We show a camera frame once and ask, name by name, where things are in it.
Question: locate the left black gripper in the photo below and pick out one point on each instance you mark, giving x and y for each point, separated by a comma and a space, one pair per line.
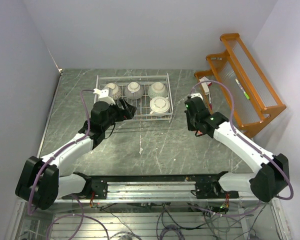
124, 114

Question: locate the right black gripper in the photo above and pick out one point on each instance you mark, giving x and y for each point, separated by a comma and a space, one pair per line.
190, 127

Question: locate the beige patterned bowl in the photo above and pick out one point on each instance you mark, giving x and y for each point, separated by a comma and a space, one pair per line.
116, 90

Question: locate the purple striped bowl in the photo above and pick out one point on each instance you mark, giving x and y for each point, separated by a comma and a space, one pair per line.
134, 91

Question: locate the white wire dish rack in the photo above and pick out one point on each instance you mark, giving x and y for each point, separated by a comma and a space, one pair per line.
142, 104

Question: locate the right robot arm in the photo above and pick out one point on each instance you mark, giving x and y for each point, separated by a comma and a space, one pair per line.
270, 172

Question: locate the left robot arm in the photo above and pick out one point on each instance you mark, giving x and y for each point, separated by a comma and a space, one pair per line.
42, 179

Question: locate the orange wooden shelf rack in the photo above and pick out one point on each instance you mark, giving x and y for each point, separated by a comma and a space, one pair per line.
236, 62

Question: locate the white red small box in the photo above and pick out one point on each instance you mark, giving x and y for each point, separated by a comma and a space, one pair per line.
205, 83

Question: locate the green patterned bowl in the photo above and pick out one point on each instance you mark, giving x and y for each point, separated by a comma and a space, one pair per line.
157, 89

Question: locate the marker pen on shelf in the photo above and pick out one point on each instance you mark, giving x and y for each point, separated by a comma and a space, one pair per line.
242, 89

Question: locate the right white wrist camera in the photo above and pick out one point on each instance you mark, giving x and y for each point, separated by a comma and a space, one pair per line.
196, 94

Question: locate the white handled bowl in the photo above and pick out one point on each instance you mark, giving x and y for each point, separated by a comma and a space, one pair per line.
159, 106

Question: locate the aluminium mounting rail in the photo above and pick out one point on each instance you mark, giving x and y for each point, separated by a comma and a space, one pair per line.
138, 188

